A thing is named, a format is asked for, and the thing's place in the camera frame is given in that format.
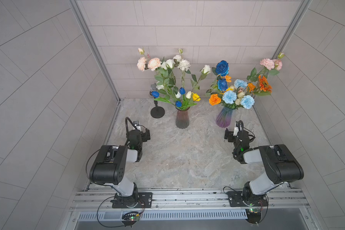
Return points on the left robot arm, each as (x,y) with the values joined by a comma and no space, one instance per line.
(109,166)

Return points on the right circuit board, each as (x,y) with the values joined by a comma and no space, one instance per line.
(254,216)

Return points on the circuit board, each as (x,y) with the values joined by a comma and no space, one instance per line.
(130,218)
(254,216)

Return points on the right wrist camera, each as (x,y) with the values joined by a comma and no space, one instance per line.
(236,130)

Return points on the blue purple glass vase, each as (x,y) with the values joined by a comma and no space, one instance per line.
(224,118)

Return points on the vase bouquet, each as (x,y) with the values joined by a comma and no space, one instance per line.
(171,75)
(241,93)

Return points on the left circuit board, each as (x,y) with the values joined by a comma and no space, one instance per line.
(130,218)

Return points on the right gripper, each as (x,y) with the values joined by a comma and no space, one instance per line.
(231,136)

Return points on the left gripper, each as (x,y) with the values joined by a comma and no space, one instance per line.
(146,136)

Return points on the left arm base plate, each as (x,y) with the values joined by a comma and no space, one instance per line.
(136,201)

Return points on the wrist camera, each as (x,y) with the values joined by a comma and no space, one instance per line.
(236,130)
(137,125)

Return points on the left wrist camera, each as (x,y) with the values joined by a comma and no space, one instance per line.
(137,125)

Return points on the pink glass vase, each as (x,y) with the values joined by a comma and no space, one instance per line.
(182,119)

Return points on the aluminium rail frame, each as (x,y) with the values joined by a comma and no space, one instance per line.
(96,203)

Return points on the right vase bouquet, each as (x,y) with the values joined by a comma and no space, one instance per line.
(241,93)

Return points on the blue rose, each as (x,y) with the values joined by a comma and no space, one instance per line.
(222,85)
(222,68)

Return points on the left vase bouquet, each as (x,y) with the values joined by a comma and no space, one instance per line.
(171,75)

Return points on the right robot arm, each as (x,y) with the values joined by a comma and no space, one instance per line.
(280,165)

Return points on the black round stand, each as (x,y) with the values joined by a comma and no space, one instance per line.
(157,111)

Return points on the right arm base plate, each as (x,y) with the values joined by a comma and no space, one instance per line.
(241,199)

